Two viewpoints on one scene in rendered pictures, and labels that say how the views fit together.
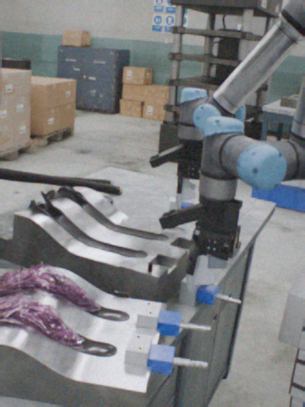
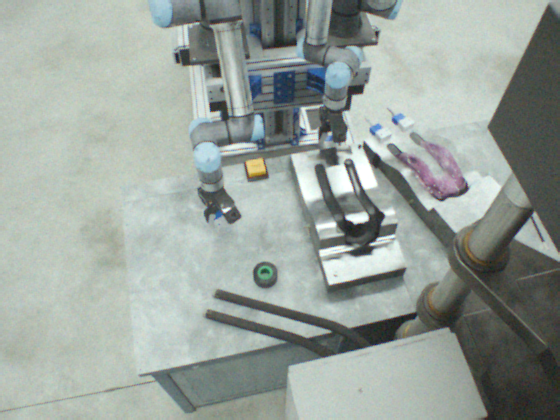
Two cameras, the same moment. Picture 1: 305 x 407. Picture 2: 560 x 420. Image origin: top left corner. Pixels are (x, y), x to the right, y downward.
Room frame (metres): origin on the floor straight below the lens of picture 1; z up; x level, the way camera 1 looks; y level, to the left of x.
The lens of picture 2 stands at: (1.78, 0.73, 2.31)
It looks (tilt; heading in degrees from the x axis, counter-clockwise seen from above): 58 degrees down; 233
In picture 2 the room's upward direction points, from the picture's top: straight up
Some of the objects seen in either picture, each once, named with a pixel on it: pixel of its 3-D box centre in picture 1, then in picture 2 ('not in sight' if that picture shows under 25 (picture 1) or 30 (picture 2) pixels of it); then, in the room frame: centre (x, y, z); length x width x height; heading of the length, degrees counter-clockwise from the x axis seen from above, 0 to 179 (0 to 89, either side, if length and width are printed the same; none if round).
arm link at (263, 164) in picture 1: (260, 162); (343, 61); (0.80, -0.19, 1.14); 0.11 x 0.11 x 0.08; 26
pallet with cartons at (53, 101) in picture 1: (21, 107); not in sight; (5.90, 1.76, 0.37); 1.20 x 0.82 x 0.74; 73
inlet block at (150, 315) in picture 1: (174, 323); (375, 128); (0.72, -0.06, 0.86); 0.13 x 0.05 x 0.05; 83
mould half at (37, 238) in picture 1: (86, 234); (346, 209); (1.05, 0.15, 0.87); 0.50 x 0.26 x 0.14; 66
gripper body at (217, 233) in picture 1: (216, 225); (332, 113); (0.88, -0.13, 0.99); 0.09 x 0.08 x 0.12; 65
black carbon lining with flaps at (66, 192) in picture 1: (90, 218); (349, 196); (1.03, 0.14, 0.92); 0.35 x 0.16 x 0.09; 66
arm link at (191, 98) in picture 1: (193, 106); (208, 162); (1.40, -0.10, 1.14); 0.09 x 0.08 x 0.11; 66
